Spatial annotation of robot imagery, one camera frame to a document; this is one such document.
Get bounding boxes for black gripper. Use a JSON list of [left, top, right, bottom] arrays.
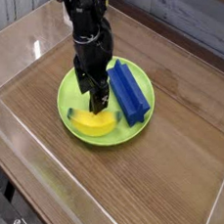
[[63, 13, 118, 116]]

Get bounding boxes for yellow toy banana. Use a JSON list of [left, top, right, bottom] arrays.
[[67, 109, 122, 137]]

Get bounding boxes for blue star-shaped block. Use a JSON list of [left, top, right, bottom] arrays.
[[108, 59, 151, 127]]

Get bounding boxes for black bracket with bolt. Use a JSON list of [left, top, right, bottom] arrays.
[[0, 195, 37, 224]]

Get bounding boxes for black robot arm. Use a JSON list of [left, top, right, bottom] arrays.
[[57, 0, 113, 114]]

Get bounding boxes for clear acrylic tray wall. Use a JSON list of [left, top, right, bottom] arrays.
[[0, 1, 224, 224]]

